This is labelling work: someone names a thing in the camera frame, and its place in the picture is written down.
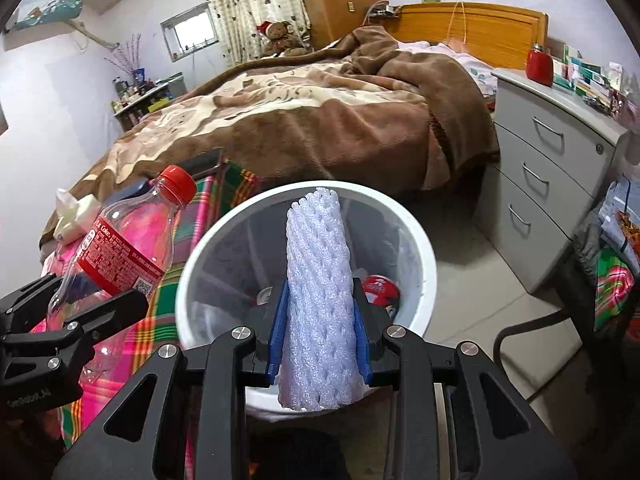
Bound black smartphone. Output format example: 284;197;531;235
179;147;224;179

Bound small window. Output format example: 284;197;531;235
160;2;221;64

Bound white tissue pack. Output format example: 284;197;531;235
52;188;104;247

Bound red jar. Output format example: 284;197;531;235
525;43;555;87

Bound row of small boxes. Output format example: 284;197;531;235
552;45;640;122

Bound wall air conditioner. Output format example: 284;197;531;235
10;0;84;34

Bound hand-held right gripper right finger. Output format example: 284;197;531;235
350;277;581;480

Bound clear bin liner bag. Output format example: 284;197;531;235
192;200;426;341

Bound shelf with bottles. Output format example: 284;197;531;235
111;72;187;132

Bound wooden headboard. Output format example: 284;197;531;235
397;1;549;72

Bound long white foam net sleeve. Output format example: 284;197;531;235
276;186;368;412

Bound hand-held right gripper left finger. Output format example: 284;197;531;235
52;280;292;480

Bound red drink can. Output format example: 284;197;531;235
361;275;402;319

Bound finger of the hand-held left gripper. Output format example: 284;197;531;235
30;289;151;376
0;274;65;333

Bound dark blue glasses case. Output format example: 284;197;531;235
102;179;155;209

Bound clear bottle with red cap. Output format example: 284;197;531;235
46;165;199;387

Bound grey drawer cabinet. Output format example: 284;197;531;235
472;67;632;296

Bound pink bed sheet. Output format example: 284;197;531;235
397;40;499;100

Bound black chair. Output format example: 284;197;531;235
492;305;588;377

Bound pile of clothes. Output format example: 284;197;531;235
570;174;640;347

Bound purple flower branches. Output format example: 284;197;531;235
104;33;144;77

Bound patterned cream curtain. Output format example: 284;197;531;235
200;0;312;67

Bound charger with cables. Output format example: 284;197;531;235
366;0;402;19

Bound brown patterned blanket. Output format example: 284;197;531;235
39;25;502;257

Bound white round trash bin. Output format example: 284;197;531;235
175;180;439;417

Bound brown teddy bear red hat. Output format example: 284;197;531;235
256;20;309;59

